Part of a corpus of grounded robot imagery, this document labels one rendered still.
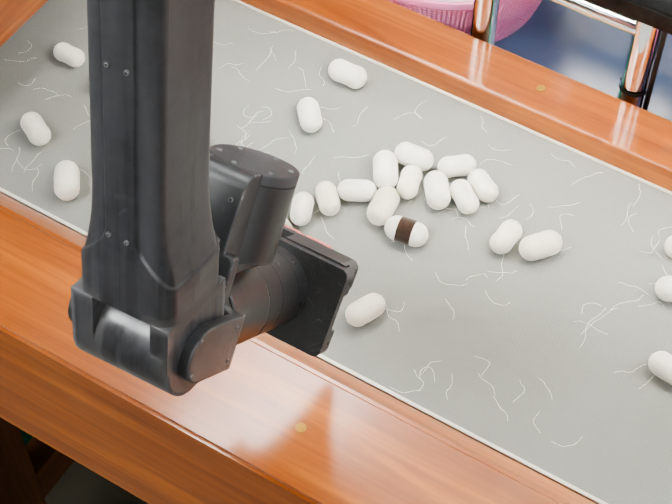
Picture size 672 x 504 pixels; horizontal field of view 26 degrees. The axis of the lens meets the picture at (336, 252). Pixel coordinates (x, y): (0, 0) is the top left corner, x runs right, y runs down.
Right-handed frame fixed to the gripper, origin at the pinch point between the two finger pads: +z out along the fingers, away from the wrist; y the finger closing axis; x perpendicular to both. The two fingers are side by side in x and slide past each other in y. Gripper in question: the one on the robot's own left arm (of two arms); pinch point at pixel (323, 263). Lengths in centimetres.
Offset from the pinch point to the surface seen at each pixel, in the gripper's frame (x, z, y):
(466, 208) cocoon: -3.2, 20.1, -3.4
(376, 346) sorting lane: 7.5, 9.5, -3.3
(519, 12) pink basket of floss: -17.8, 41.8, 4.3
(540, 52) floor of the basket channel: -14.5, 45.4, 1.8
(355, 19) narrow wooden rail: -12.9, 29.4, 15.3
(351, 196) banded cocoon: -0.8, 17.2, 5.6
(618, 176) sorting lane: -9.2, 29.3, -12.7
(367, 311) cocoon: 5.2, 9.5, -1.6
